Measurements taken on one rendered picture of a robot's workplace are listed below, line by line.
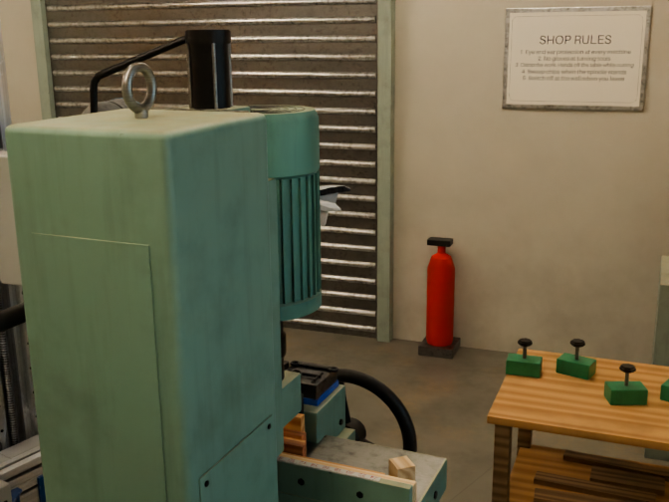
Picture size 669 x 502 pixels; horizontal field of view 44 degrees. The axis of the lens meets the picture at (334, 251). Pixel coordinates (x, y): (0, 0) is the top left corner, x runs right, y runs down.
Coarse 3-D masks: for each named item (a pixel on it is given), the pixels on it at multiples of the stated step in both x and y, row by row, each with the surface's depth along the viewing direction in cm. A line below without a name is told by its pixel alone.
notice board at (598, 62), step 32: (512, 32) 390; (544, 32) 385; (576, 32) 380; (608, 32) 375; (640, 32) 370; (512, 64) 393; (544, 64) 388; (576, 64) 383; (608, 64) 378; (640, 64) 374; (512, 96) 397; (544, 96) 392; (576, 96) 386; (608, 96) 382; (640, 96) 377
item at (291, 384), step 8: (288, 376) 136; (296, 376) 136; (288, 384) 134; (296, 384) 136; (288, 392) 134; (296, 392) 137; (288, 400) 134; (296, 400) 137; (288, 408) 134; (296, 408) 137; (288, 416) 135
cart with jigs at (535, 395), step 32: (544, 352) 290; (576, 352) 269; (512, 384) 263; (544, 384) 263; (576, 384) 263; (608, 384) 250; (640, 384) 250; (512, 416) 241; (544, 416) 241; (576, 416) 241; (608, 416) 241; (640, 416) 241; (544, 448) 294; (512, 480) 274; (544, 480) 270; (576, 480) 270; (608, 480) 269; (640, 480) 269
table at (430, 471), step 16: (352, 432) 160; (320, 448) 148; (336, 448) 147; (352, 448) 147; (368, 448) 147; (384, 448) 147; (352, 464) 142; (368, 464) 142; (384, 464) 142; (416, 464) 142; (432, 464) 142; (416, 480) 137; (432, 480) 137; (288, 496) 133; (416, 496) 132; (432, 496) 137
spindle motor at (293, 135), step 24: (288, 120) 117; (312, 120) 120; (288, 144) 118; (312, 144) 121; (288, 168) 118; (312, 168) 122; (288, 192) 120; (312, 192) 123; (288, 216) 121; (312, 216) 124; (288, 240) 122; (312, 240) 125; (288, 264) 122; (312, 264) 126; (288, 288) 123; (312, 288) 127; (288, 312) 124; (312, 312) 127
